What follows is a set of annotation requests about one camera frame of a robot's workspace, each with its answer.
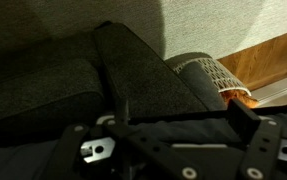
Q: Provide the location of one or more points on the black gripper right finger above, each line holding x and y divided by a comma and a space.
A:
244, 121

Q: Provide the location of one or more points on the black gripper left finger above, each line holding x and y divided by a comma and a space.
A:
143, 143

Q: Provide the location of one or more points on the large teal padded zip bag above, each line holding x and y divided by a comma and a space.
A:
189, 130

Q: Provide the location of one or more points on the orange patterned cloth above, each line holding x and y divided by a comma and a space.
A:
238, 96

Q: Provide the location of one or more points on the white lattice laundry basket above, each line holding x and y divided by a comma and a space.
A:
223, 75

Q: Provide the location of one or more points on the grey cloth flap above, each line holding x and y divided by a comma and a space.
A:
203, 90

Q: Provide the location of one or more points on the grey fabric sofa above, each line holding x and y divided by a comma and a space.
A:
33, 90

